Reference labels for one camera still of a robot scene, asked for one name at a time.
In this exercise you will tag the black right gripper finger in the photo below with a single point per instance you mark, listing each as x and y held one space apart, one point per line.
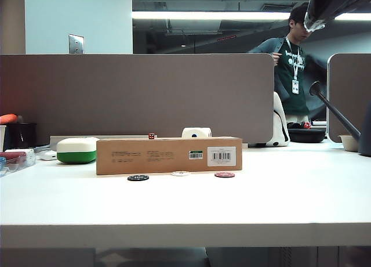
333 3
352 10

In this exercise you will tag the brown cardboard rectangular box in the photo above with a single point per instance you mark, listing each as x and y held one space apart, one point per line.
130 156

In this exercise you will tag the black poker chip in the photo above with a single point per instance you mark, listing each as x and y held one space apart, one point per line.
138 178

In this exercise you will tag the white poker chip stack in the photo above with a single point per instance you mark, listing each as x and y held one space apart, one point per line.
29 153

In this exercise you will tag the clear plastic chip case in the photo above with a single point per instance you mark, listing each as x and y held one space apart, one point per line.
20 165

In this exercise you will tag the red poker chip stack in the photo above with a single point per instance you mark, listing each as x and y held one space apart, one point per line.
13 155

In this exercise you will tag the blue poker chip stack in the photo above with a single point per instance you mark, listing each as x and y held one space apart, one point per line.
2 162

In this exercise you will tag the narrow grey desk partition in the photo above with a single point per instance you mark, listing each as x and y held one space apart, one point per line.
347 98

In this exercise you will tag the dark grey watering can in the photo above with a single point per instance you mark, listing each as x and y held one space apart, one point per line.
336 113

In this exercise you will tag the person in green shirt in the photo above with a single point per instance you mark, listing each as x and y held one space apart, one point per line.
290 104

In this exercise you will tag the red and black headphones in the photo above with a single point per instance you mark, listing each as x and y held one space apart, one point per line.
306 125

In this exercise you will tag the long ceiling light bar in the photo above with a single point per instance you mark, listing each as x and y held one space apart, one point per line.
203 15

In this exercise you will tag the black zip case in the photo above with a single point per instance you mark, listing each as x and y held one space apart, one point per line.
305 135

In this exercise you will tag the white paper bowl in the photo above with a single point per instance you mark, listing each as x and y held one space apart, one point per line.
349 143

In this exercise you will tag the white and black plastic device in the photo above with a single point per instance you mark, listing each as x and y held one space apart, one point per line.
279 127

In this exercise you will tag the large white die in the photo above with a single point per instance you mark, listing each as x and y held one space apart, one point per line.
197 132

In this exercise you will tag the wide grey desk partition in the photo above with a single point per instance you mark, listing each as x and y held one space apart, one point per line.
145 93

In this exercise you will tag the small red die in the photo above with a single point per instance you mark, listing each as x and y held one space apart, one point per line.
151 135

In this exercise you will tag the white and green lidded container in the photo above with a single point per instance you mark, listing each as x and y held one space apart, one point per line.
76 151

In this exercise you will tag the small white earbud case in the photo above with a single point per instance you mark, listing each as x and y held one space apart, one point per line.
47 155

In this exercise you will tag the black cup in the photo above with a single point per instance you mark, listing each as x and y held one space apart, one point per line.
23 135

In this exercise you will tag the orange object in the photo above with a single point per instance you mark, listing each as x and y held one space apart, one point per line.
8 118

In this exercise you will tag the metal wall switch plate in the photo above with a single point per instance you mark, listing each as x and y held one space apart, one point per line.
76 44

